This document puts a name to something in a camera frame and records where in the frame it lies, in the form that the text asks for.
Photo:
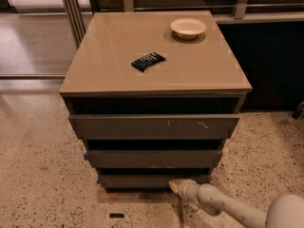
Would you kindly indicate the grey bottom drawer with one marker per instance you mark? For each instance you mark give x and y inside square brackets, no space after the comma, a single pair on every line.
[129,178]

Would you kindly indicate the grey top drawer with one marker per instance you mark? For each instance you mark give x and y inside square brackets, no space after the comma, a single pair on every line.
[154,127]

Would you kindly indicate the grey middle drawer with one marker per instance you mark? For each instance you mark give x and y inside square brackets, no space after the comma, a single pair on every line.
[153,158]

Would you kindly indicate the grey three-drawer cabinet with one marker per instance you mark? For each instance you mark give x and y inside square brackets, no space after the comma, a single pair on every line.
[199,76]

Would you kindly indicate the dark blue snack bar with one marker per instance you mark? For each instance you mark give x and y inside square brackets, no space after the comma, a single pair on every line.
[147,61]

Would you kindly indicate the yellow foam-tipped gripper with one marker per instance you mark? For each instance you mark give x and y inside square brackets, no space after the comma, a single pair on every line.
[184,188]

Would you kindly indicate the grey drawer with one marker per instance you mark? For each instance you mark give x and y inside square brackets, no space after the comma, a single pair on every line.
[153,158]
[154,127]
[129,178]

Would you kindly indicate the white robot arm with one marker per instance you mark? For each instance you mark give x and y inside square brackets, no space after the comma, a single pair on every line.
[286,211]

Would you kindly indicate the black object at right edge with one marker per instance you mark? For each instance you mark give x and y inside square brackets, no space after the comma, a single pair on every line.
[299,111]

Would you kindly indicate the white paper bowl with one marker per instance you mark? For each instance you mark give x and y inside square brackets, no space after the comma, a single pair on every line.
[188,28]

